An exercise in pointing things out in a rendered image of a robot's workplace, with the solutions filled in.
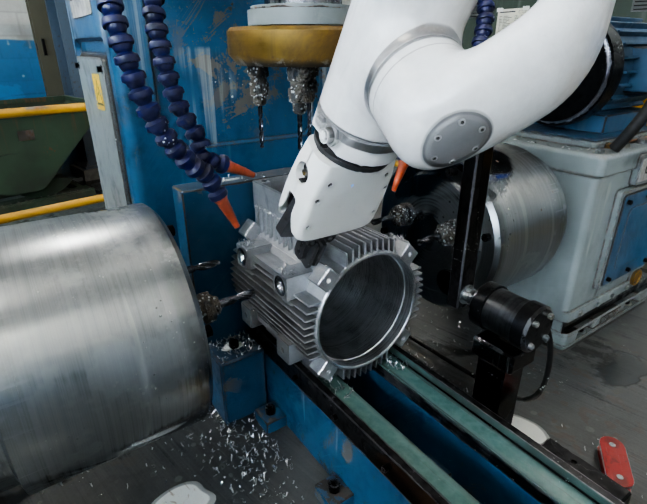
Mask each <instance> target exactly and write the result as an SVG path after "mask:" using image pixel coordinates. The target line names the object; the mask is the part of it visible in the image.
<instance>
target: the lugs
mask: <svg viewBox="0 0 647 504"><path fill-rule="evenodd" d="M238 232H239V233H240V234H241V235H243V236H244V237H245V238H247V239H248V240H251V239H255V238H257V237H258V235H259V234H260V225H258V224H257V223H256V222H254V221H253V220H251V219H249V218H248V219H247V220H246V221H245V223H244V224H243V225H242V227H241V228H240V229H239V231H238ZM395 253H397V254H399V255H400V256H401V257H402V258H403V259H404V260H406V262H407V263H408V264H409V265H410V264H411V263H412V261H413V260H414V258H415V257H416V255H417V254H418V252H417V251H416V250H415V249H414V248H413V246H412V245H411V244H410V243H408V242H405V241H403V240H401V239H397V241H396V242H395ZM339 277H340V276H339V274H338V273H336V272H335V271H334V270H333V269H331V268H330V267H328V266H327V265H325V264H323V263H322V262H319V263H318V264H317V266H316V267H315V269H314V270H313V271H312V273H311V274H310V276H309V277H308V280H309V281H310V282H311V283H313V284H314V285H316V286H317V287H318V288H320V289H321V290H323V291H324V292H326V293H328V292H329V291H330V290H331V288H332V287H333V285H334V284H335V282H336V281H337V280H338V278H339ZM410 334H411V333H410V332H409V331H408V330H407V329H404V330H403V332H402V334H401V335H400V337H399V338H398V339H397V341H396V342H395V343H394V344H395V345H397V346H398V347H400V348H401V347H402V346H403V345H404V343H405V342H406V340H407V339H408V337H409V336H410ZM309 368H310V369H311V370H313V371H314V372H315V373H316V374H317V375H318V376H320V377H322V378H324V379H325V380H327V381H330V380H331V378H332V377H333V375H334V374H335V372H336V371H337V369H338V368H337V367H335V366H333V365H331V364H330V363H329V362H326V361H325V360H323V359H322V358H318V359H315V360H313V361H312V362H311V364H310V365H309Z"/></svg>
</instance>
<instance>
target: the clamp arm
mask: <svg viewBox="0 0 647 504"><path fill-rule="evenodd" d="M493 150H494V146H493V147H491V148H489V149H488V150H486V151H484V152H482V153H480V154H478V155H475V156H473V157H471V158H469V159H467V160H465V161H464V164H463V172H462V181H461V189H460V197H459V205H458V213H457V222H456V230H455V238H454V245H452V247H451V254H453V255H452V263H451V271H450V279H449V288H448V296H447V304H448V305H449V306H451V307H453V308H455V309H459V308H462V307H464V306H466V305H469V304H468V303H467V301H465V300H462V298H464V299H467V296H468V295H467V294H465V293H464V291H466V292H468V293H469V292H470V291H472V289H474V280H475V273H476V267H477V260H478V253H479V246H480V239H481V232H482V225H483V219H484V212H485V205H486V198H487V191H488V184H489V177H490V171H491V164H492V157H493ZM470 288H472V289H470ZM474 290H476V289H474ZM463 293H464V294H463Z"/></svg>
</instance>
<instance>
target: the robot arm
mask: <svg viewBox="0 0 647 504"><path fill-rule="evenodd" d="M477 2H478V0H352V1H351V4H350V7H349V10H348V13H347V16H346V19H345V22H344V25H343V28H342V32H341V35H340V38H339V41H338V44H337V47H336V50H335V53H334V56H333V59H332V63H331V66H330V69H329V72H328V75H327V78H326V81H325V84H324V87H323V90H322V94H321V97H320V99H319V102H318V105H317V109H316V112H315V115H314V118H313V121H312V125H313V126H314V127H315V131H314V134H312V135H310V136H309V137H308V138H307V140H306V142H305V143H304V145H303V147H302V149H301V150H300V152H299V154H298V156H297V158H296V160H295V162H294V164H293V166H292V169H291V171H290V173H289V176H288V178H287V181H286V183H285V186H284V189H283V192H282V195H281V198H280V202H279V212H280V213H283V216H282V217H281V219H280V221H279V222H278V224H277V226H276V230H277V232H278V233H279V235H280V236H281V237H294V236H295V238H296V239H297V242H296V245H295V247H294V252H295V255H296V256H297V258H298V259H299V260H301V262H302V263H303V265H304V267H305V268H310V267H311V265H312V266H317V264H318V263H319V262H320V259H321V257H322V255H323V253H324V251H325V248H326V246H327V244H326V243H329V242H331V241H333V240H334V239H335V237H336V235H337V234H339V233H343V232H346V231H350V230H354V229H357V228H360V227H363V226H365V225H367V224H368V223H369V222H370V221H371V220H372V218H373V217H374V215H375V213H376V211H377V209H378V207H379V205H380V203H381V201H382V198H383V196H384V194H385V191H386V189H387V186H388V184H389V181H390V178H391V175H392V172H393V169H394V165H395V160H396V158H397V157H399V158H400V159H401V160H402V161H404V162H405V163H406V164H407V165H409V166H411V167H413V168H416V169H420V170H436V169H442V168H445V167H449V166H452V165H455V164H457V163H460V162H462V161H465V160H467V159H469V158H471V157H473V156H475V155H478V154H480V153H482V152H484V151H486V150H488V149H489V148H491V147H493V146H495V145H497V144H499V143H500V142H502V141H504V140H506V139H508V138H509V137H511V136H513V135H515V134H516V133H518V132H520V131H522V130H523V129H525V128H527V127H529V126H530V125H532V124H534V123H535V122H537V121H538V120H540V119H541V118H543V117H544V116H546V115H547V114H549V113H550V112H552V111H553V110H555V109H556V108H557V107H558V106H560V105H561V104H562V103H563V102H564V101H565V100H566V99H567V98H568V97H569V96H571V94H572V93H573V92H574V91H575V90H576V89H577V88H578V86H579V85H580V84H581V82H582V81H583V80H584V78H585V77H586V76H587V74H588V73H589V71H590V70H591V68H592V66H593V65H594V63H595V61H596V59H597V57H598V54H599V52H600V50H601V48H602V45H603V43H604V40H605V37H606V34H607V31H608V27H609V24H610V20H611V16H612V13H613V9H614V6H615V2H616V0H538V1H537V2H536V3H535V4H534V5H533V6H532V7H531V8H530V9H529V10H528V11H527V12H526V13H525V14H524V15H522V16H521V17H520V18H518V19H517V20H516V21H514V22H513V23H511V24H510V25H509V26H507V27H506V28H504V29H503V30H501V31H500V32H499V33H497V34H495V35H494V36H492V37H491V38H489V39H488V40H486V41H484V42H483V43H481V44H479V45H477V46H475V47H473V48H470V49H467V50H464V49H463V48H462V37H463V32H464V29H465V26H466V23H467V21H468V19H469V17H470V15H471V13H472V12H473V10H474V8H475V6H476V4H477Z"/></svg>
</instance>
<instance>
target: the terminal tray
mask: <svg viewBox="0 0 647 504"><path fill-rule="evenodd" d="M288 176H289V175H283V176H277V177H271V178H265V179H259V180H253V181H252V182H253V198H254V208H255V222H256V223H257V224H258V225H260V233H263V232H264V235H265V236H267V235H268V234H269V239H271V238H272V237H273V241H274V242H275V241H277V240H278V244H279V245H280V244H281V243H283V248H285V247H286V246H288V251H290V250H292V249H293V254H295V252H294V247H295V245H296V242H297V239H296V238H295V236H294V237H281V236H280V235H279V233H278V232H277V230H276V226H277V224H278V222H279V221H280V219H281V217H282V216H283V213H280V212H279V202H280V198H281V195H282V192H283V189H284V186H285V183H286V181H287V178H288Z"/></svg>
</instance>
